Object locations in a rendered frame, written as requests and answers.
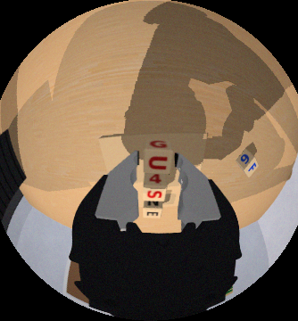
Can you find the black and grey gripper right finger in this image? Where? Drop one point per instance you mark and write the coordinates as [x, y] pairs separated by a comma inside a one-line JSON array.
[[202, 202]]

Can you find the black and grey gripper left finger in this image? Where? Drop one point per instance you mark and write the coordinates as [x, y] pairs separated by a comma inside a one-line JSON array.
[[108, 206]]

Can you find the beige letter block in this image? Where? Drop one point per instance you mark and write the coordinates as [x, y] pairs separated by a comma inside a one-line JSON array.
[[152, 209], [247, 162], [155, 187], [158, 155]]

